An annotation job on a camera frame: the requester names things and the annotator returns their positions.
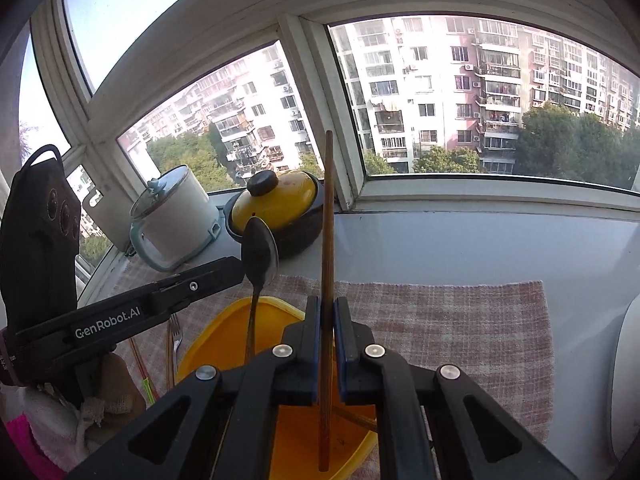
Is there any black clay pot yellow lid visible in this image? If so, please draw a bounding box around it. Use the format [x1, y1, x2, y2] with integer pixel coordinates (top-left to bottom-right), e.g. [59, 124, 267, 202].
[223, 170, 325, 260]

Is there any person's left hand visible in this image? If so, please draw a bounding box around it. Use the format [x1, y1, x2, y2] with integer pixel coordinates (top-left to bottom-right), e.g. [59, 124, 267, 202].
[10, 352, 147, 473]

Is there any pink plaid table cloth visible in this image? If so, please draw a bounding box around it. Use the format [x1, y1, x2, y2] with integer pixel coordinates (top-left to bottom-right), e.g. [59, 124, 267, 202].
[117, 260, 556, 480]

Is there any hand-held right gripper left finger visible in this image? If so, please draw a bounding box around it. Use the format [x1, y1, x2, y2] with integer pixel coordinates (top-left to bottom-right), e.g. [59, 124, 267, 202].
[65, 296, 321, 480]

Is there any person's left forearm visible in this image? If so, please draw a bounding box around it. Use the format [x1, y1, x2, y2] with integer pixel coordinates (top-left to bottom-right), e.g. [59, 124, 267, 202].
[5, 415, 68, 480]

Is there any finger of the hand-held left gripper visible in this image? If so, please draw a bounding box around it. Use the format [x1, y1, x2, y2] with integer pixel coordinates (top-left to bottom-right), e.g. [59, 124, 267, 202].
[150, 256, 246, 317]

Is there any white cutting board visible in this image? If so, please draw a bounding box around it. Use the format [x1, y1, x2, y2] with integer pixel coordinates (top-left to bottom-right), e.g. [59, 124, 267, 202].
[81, 192, 133, 252]

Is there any metal fork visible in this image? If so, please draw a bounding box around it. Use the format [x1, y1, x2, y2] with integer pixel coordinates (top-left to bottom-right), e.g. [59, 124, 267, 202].
[167, 314, 184, 386]

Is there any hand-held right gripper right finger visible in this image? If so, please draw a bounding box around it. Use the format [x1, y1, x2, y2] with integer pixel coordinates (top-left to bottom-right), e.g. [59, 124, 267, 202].
[334, 297, 578, 480]

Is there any white floral rice cooker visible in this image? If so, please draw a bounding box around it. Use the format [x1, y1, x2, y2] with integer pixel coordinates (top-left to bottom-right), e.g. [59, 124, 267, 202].
[607, 292, 640, 466]

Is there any white electric pot teal base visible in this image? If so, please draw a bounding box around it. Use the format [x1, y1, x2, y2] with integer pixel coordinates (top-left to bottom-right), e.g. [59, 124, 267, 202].
[129, 164, 222, 272]

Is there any yellow plastic bin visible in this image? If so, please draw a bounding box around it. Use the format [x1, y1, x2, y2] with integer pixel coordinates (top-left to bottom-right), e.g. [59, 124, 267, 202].
[176, 296, 379, 480]

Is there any metal spoon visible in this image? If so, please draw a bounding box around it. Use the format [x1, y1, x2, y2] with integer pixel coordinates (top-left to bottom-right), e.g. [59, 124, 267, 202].
[240, 216, 280, 366]

